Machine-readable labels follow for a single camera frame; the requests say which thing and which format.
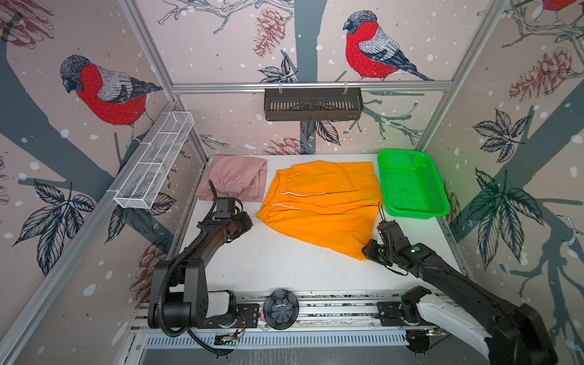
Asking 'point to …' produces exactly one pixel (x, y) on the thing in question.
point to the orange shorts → (337, 203)
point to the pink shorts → (240, 176)
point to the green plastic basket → (411, 185)
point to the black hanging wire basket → (313, 104)
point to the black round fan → (280, 309)
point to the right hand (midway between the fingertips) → (362, 252)
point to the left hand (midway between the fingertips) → (249, 221)
